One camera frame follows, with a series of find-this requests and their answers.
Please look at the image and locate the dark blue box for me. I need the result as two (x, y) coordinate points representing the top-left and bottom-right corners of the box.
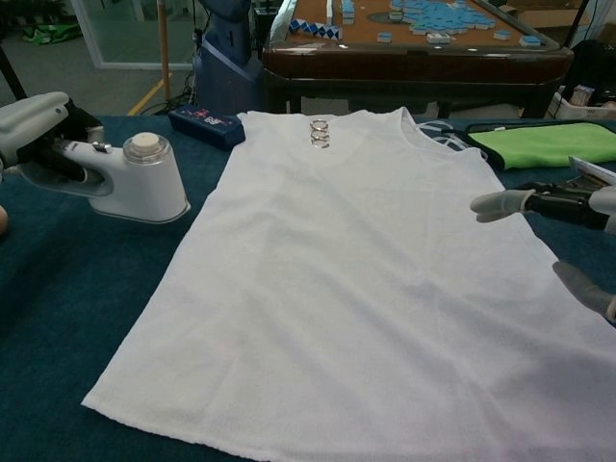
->
(167, 104), (246, 152)

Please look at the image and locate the white framed glass partition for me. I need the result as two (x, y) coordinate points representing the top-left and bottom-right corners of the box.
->
(70, 0), (198, 72)

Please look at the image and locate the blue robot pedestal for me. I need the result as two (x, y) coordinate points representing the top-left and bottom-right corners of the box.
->
(192, 0), (264, 115)

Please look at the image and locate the blue white snake puzzle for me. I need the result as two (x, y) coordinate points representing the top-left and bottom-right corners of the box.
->
(287, 17), (338, 39)

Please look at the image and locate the white sleeveless shirt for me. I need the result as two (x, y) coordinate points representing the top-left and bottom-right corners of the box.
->
(80, 106), (616, 462)

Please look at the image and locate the green cloth with black trim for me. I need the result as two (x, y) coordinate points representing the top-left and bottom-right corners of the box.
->
(464, 120), (616, 171)

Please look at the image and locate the wooden pole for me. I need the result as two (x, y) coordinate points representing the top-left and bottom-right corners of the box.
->
(158, 0), (173, 102)

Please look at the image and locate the green bag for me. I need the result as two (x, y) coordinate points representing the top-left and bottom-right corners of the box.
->
(21, 23), (81, 48)

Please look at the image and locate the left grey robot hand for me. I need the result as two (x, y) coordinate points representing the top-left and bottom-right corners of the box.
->
(0, 90), (110, 198)

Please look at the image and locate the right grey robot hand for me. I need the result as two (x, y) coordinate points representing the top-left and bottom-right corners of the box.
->
(469, 182), (616, 321)

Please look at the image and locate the white storage box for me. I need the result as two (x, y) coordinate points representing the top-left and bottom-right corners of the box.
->
(548, 85), (616, 120)

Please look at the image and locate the brown wooden mahjong table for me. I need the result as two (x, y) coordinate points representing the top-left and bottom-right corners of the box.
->
(262, 0), (577, 119)

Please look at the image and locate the black chair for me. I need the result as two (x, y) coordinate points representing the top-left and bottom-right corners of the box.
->
(572, 39), (616, 92)

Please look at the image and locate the white handheld garment steamer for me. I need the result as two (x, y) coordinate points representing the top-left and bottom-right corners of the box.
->
(52, 133), (193, 224)

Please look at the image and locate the black table leg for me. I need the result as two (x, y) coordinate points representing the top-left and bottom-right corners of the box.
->
(0, 42), (26, 102)

